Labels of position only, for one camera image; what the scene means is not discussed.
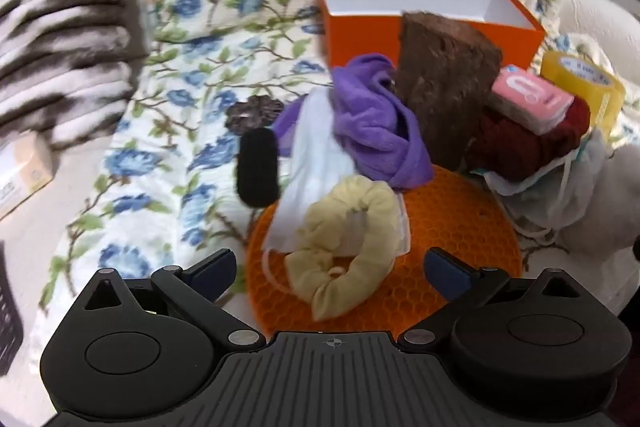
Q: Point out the pale tissue pack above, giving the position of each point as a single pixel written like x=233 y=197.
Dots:
x=25 y=172

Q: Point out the orange cardboard box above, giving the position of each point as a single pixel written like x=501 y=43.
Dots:
x=360 y=39

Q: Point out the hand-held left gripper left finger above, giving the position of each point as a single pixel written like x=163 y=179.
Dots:
x=216 y=271

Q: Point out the red knitted cloth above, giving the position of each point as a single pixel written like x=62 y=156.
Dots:
x=515 y=147

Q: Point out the black plastic basket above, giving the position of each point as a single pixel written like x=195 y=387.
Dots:
x=7 y=317

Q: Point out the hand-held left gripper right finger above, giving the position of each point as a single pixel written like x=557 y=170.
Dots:
x=445 y=274

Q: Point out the orange honeycomb silicone mat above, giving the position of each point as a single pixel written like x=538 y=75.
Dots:
x=450 y=217

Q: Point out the black foam sponge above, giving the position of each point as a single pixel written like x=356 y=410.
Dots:
x=257 y=167

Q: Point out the purple fleece cloth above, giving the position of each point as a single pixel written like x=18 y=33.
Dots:
x=370 y=127

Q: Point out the pink tissue pack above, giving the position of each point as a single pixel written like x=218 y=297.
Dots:
x=530 y=99

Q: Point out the yellow packing tape roll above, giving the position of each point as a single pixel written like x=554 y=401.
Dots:
x=605 y=107

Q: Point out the brown white striped blanket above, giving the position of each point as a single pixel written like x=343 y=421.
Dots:
x=60 y=32

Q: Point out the brown wooden block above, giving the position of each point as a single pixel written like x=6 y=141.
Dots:
x=440 y=87

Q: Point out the white face mask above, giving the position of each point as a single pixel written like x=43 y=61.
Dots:
x=320 y=157

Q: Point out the teal printed face mask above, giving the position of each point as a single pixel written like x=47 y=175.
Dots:
x=545 y=192

